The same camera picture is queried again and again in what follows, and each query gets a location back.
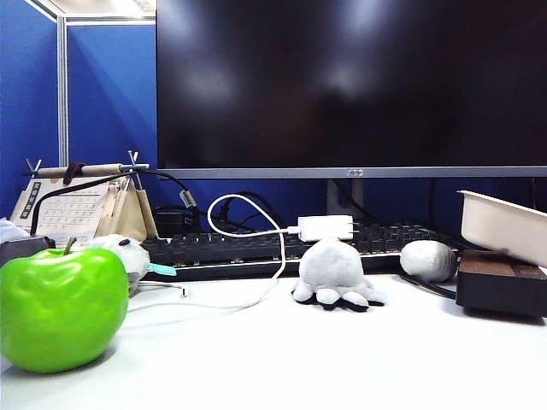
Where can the beige canvas pouch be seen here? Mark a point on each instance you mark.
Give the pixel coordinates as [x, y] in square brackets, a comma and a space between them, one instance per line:
[128, 218]

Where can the black power strip wooden face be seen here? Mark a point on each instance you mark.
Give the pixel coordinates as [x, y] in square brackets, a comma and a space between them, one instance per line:
[495, 290]

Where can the dark tissue box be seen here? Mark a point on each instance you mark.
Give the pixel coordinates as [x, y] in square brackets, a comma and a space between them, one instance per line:
[21, 250]

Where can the paper desk calendar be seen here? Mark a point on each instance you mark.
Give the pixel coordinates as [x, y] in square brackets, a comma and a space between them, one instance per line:
[68, 213]

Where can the white tissue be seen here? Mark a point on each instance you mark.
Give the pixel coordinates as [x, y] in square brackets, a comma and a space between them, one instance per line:
[10, 230]

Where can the white plastic tray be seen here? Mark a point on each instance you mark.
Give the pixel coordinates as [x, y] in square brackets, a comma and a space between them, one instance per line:
[495, 226]

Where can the black power brick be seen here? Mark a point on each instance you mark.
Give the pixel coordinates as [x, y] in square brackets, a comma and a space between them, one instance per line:
[171, 222]

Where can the grey black plush octopus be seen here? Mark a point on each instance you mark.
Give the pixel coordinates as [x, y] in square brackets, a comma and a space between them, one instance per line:
[331, 265]

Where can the teal fabric tag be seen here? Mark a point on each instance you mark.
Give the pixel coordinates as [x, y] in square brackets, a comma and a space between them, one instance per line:
[162, 269]

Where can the grey-white plush ball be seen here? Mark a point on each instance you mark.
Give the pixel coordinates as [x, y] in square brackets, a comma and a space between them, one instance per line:
[427, 260]

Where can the black mechanical keyboard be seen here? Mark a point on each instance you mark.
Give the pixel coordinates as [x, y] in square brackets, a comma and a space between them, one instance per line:
[222, 252]

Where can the black AOC monitor silver bezel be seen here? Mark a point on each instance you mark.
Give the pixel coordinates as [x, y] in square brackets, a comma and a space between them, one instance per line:
[342, 85]

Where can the wooden rod metal-leg stand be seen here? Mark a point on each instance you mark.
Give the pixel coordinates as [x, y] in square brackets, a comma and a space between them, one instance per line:
[102, 169]

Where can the white plush toy black eye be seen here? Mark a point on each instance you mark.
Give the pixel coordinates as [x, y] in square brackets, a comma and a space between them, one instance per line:
[132, 256]

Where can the silver monitor stand column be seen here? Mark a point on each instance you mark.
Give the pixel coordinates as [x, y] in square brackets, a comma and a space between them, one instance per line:
[357, 194]

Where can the shiny green toy apple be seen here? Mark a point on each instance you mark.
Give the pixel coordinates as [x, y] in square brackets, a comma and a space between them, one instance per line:
[60, 307]

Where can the white charger adapter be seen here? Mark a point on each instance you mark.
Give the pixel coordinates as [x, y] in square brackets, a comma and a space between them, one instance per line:
[320, 226]

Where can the aluminium partition frame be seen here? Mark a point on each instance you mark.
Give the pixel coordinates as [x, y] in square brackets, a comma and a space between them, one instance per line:
[62, 85]

